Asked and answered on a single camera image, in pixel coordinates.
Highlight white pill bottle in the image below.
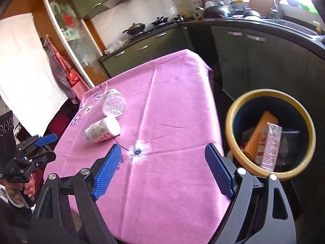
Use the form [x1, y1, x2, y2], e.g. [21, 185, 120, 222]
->
[84, 115, 121, 143]

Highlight red white milk carton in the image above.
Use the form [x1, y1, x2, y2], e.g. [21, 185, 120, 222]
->
[256, 123, 282, 171]

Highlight clear plastic water bottle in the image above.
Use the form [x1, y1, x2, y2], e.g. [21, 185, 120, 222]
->
[102, 88, 127, 118]

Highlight yellow rimmed trash bin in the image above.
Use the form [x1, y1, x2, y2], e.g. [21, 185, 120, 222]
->
[225, 89, 316, 181]

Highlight green kitchen cabinets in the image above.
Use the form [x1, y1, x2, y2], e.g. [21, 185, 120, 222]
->
[100, 19, 324, 155]

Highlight left hand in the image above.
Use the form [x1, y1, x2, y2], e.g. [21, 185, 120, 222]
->
[3, 175, 35, 204]

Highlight orange biscuit package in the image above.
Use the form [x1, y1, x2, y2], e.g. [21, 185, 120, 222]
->
[244, 111, 278, 164]

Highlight red checkered apron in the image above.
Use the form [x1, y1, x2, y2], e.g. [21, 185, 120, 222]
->
[43, 35, 90, 104]

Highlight pink floral tablecloth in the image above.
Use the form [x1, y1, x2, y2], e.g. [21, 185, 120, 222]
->
[45, 50, 229, 243]

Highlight white plastic bag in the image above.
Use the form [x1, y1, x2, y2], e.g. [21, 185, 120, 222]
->
[104, 39, 128, 54]

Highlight black wok with lid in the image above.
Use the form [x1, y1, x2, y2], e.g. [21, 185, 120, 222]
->
[122, 23, 145, 36]

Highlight large black wok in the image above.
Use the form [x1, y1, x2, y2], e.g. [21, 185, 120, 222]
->
[203, 6, 232, 19]

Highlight small black pan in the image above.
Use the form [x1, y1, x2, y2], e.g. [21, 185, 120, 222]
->
[151, 16, 169, 27]

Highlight wooden cutting board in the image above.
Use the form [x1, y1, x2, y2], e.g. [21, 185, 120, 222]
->
[249, 0, 274, 11]

